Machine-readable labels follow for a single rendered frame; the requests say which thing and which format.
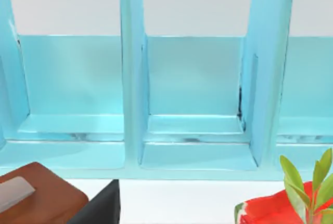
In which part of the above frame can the red pot with green plant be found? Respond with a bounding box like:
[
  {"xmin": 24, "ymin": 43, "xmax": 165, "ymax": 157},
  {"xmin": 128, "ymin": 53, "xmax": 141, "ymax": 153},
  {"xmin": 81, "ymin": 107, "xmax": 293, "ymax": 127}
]
[{"xmin": 234, "ymin": 148, "xmax": 333, "ymax": 224}]

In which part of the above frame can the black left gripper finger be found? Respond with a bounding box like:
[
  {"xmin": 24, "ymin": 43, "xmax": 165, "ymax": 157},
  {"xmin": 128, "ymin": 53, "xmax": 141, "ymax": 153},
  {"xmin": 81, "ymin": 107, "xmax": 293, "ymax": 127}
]
[{"xmin": 66, "ymin": 179, "xmax": 121, "ymax": 224}]

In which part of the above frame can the brown wooden tissue box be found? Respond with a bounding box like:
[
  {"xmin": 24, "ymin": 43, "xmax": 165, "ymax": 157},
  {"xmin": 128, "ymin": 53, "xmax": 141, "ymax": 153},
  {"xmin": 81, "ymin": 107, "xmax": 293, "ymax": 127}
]
[{"xmin": 0, "ymin": 162, "xmax": 89, "ymax": 224}]

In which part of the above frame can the light blue rack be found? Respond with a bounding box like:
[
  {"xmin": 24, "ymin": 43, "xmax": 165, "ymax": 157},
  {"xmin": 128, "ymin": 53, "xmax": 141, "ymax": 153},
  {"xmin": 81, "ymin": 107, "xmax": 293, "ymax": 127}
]
[{"xmin": 0, "ymin": 0, "xmax": 333, "ymax": 181}]

